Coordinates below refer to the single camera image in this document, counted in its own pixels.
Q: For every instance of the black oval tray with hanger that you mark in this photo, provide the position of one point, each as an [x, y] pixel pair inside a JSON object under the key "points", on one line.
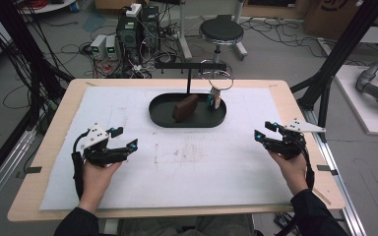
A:
{"points": [[164, 114]]}

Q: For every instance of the white platform board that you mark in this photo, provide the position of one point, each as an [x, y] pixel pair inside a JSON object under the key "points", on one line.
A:
{"points": [[351, 98]]}

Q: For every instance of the white power strip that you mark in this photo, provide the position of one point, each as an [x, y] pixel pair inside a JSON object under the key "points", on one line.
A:
{"points": [[133, 10]]}

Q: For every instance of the black metal frame post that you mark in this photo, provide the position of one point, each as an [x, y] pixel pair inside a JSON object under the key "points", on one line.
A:
{"points": [[347, 42]]}

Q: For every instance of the grey power supply unit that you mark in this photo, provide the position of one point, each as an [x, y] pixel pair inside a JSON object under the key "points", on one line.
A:
{"points": [[111, 47], [97, 46]]}

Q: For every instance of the person's right hand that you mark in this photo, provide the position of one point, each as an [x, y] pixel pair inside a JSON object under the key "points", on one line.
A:
{"points": [[292, 173]]}

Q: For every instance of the cardboard box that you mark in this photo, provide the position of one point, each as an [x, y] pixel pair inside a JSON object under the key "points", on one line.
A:
{"points": [[328, 16]]}

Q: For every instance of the black round stool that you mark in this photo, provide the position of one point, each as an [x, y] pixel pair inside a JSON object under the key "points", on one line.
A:
{"points": [[221, 31]]}

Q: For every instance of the white table mat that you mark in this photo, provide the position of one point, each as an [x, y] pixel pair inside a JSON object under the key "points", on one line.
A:
{"points": [[177, 170]]}

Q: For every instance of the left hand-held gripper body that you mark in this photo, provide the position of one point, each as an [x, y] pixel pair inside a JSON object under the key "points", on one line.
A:
{"points": [[101, 154]]}

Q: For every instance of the aluminium rail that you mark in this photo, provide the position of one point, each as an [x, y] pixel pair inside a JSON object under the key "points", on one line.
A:
{"points": [[351, 213], [3, 173]]}

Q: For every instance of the black computer tower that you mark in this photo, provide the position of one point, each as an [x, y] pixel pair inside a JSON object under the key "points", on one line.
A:
{"points": [[129, 37]]}

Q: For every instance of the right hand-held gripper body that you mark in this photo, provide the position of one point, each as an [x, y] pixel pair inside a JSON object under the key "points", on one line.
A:
{"points": [[290, 144]]}

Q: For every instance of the brown zip pouch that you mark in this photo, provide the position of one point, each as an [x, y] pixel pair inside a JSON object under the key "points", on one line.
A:
{"points": [[185, 108]]}

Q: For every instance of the person's left hand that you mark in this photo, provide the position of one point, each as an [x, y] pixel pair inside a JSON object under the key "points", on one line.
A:
{"points": [[95, 183]]}

